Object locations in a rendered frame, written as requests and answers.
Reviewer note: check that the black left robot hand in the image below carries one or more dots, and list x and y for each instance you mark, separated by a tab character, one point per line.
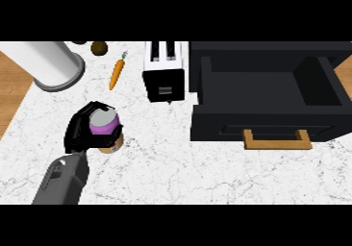
76	131

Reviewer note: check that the purple and brown can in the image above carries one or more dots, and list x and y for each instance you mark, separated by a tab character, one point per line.
103	123

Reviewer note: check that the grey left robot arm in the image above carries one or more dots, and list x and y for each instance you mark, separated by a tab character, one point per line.
62	181

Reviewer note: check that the black open drawer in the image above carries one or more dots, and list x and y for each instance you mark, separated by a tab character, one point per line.
270	105

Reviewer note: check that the orange carrot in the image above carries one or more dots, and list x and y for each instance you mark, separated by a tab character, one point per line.
116	72

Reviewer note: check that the black and white toaster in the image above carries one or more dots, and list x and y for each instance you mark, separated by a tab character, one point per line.
162	80

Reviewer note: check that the brown potato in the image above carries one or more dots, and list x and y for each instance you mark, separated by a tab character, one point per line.
97	48

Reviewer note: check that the dark brown round object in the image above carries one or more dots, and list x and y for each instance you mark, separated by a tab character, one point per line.
78	42

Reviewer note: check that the black cabinet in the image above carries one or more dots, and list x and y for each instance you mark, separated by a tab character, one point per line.
273	49

